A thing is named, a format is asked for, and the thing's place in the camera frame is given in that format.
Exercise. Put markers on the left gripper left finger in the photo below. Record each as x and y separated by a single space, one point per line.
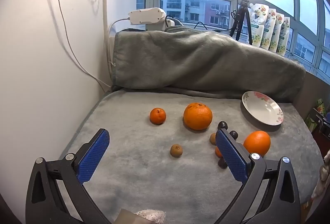
44 201

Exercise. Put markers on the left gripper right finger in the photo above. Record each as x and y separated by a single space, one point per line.
280 202

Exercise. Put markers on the smooth navel orange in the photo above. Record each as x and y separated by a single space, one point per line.
258 142

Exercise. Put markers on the dark plum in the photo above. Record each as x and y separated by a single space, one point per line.
234 134
222 163
222 125

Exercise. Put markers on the small tangerine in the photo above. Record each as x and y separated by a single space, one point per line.
218 153

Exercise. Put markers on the brown kiwi fruit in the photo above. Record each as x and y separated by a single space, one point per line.
212 139
176 150

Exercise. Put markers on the large rough orange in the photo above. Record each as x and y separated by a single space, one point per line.
197 116

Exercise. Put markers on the medium mandarin orange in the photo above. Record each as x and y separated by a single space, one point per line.
157 116

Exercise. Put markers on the gloved right hand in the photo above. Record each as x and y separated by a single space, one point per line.
323 177

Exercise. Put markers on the floral white plate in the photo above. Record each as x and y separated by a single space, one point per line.
262 108

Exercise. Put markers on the grey fleece blanket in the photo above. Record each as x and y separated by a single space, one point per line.
171 70

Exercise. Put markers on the white power adapter box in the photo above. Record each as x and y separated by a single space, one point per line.
154 19

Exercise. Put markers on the black camera tripod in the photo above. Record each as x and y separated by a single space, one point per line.
240 16

